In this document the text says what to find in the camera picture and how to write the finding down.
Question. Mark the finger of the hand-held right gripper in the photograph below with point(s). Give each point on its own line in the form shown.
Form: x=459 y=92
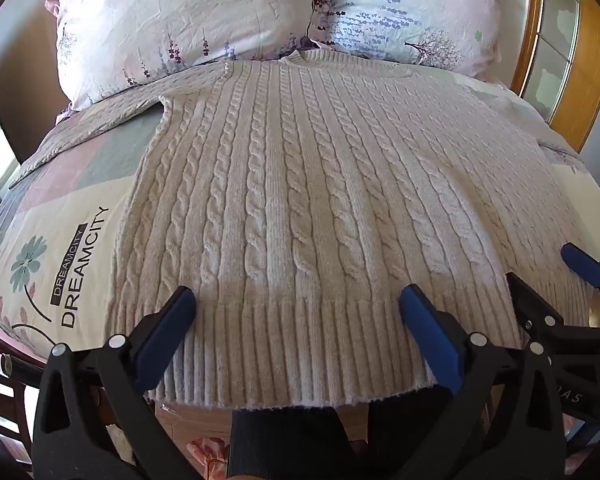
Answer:
x=530 y=302
x=582 y=262

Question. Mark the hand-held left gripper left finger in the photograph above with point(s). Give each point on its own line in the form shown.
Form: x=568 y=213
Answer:
x=164 y=332

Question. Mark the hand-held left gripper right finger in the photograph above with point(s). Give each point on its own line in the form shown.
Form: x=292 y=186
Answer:
x=430 y=332

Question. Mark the wooden headboard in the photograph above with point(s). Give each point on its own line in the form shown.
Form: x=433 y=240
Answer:
x=587 y=60

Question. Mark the dark wooden bed frame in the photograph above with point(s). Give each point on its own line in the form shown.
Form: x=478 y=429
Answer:
x=2 y=385

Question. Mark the person's dark trouser legs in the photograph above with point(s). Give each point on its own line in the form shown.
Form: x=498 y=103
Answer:
x=290 y=445

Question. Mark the printed patchwork bed sheet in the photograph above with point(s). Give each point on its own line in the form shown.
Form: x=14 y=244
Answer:
x=60 y=220

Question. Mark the pink floral cloth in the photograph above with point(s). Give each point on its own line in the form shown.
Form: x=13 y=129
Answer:
x=210 y=455

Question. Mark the pale blue floral pillow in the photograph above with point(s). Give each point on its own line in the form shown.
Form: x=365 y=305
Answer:
x=405 y=5

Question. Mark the pink floral pillow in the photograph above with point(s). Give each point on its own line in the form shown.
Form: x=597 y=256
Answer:
x=180 y=15

